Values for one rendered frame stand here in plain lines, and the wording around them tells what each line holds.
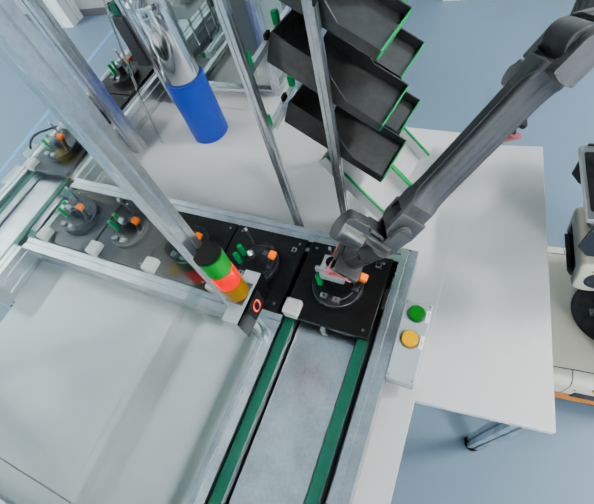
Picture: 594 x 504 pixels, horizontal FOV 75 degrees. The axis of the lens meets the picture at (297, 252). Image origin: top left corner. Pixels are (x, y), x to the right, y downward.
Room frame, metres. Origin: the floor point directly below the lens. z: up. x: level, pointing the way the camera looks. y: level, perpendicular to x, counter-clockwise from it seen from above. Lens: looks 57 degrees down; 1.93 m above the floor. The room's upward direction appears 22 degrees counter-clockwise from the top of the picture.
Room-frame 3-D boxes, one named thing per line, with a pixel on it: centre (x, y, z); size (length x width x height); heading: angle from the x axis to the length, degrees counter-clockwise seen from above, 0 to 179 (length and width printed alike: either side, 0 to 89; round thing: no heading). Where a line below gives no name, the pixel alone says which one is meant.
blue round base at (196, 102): (1.45, 0.15, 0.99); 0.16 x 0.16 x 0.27
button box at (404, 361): (0.27, -0.18, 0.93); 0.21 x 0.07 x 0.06; 140
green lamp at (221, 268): (0.40, 0.14, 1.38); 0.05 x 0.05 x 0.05
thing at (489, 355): (0.54, -0.36, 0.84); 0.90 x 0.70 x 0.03; 146
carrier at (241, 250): (0.64, 0.12, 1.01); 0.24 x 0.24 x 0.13; 50
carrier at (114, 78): (1.92, 0.45, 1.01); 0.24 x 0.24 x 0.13; 50
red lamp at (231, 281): (0.40, 0.14, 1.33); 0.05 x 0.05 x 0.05
